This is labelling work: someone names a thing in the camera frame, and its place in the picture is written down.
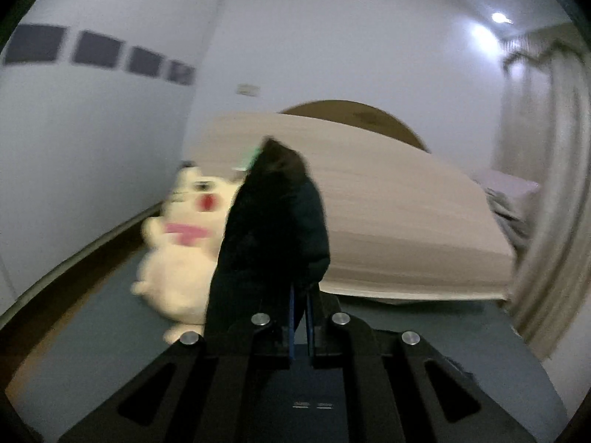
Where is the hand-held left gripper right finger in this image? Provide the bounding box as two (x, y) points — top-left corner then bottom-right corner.
(305, 286), (539, 443)

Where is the dark navy large garment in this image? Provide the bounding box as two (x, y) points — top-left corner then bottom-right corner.
(205, 136), (331, 356)

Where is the brown round wooden panel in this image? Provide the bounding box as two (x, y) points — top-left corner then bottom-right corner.
(277, 100), (430, 153)

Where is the beige curtain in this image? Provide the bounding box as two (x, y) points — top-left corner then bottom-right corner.
(492, 23), (591, 361)

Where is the pale grey pillow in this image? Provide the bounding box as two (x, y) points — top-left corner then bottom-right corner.
(471, 168), (541, 254)

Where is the dark wall panel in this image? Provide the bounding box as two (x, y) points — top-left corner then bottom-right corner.
(70, 30), (123, 70)
(126, 45), (165, 76)
(4, 24), (66, 65)
(166, 60), (195, 86)

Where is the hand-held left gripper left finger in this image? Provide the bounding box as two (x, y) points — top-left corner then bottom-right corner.
(58, 284), (297, 443)

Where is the white plush toy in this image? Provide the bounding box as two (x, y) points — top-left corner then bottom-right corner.
(130, 161), (245, 344)

